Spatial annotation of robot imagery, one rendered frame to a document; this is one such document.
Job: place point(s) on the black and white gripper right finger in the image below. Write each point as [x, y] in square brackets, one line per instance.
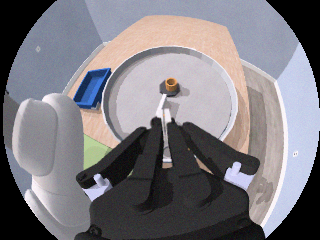
[222, 160]

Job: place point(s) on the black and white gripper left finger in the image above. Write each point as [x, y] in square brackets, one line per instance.
[142, 156]

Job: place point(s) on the blue crate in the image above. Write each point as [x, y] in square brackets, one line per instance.
[87, 90]

